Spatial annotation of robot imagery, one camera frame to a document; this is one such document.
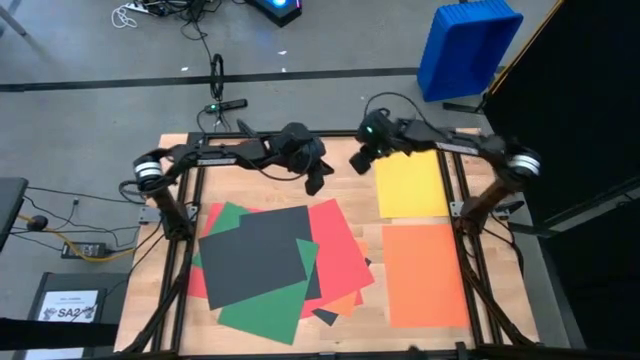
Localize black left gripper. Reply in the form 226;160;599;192
273;123;336;178

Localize yellow paper sheet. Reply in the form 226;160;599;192
373;148;450;220

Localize black paper sheet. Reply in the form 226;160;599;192
305;256;373;328
197;204;316;312

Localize green paper sheet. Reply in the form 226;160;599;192
191;200;252;269
216;238;321;347

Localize blue plastic bin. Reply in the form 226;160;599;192
416;0;525;104

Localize black USB hub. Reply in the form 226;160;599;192
203;98;249;115

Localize black clamp lever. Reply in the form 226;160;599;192
492;199;526;215

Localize black computer with lights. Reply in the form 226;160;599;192
246;0;304;28

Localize black partition panel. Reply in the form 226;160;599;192
481;0;640;360

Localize white SA2 label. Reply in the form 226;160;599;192
35;289;100;324

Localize black case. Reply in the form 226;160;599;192
23;271;130;360

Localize black furniture corner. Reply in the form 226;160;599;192
0;175;30;254

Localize grey metal leg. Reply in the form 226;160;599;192
0;0;54;59

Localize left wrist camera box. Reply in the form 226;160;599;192
303;172;327;198

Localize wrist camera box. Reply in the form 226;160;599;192
303;172;327;198
348;148;376;177

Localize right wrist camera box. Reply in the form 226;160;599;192
348;148;376;177

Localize black aluminium table frame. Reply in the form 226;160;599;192
113;128;544;360

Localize coiled black cable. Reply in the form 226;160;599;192
209;52;226;103

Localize tangled black cables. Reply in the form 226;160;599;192
142;0;236;66

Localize yellow floor cable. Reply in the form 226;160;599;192
17;213;137;265

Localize white cable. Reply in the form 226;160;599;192
110;3;140;30

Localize black floor cable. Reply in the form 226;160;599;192
19;184;169;301

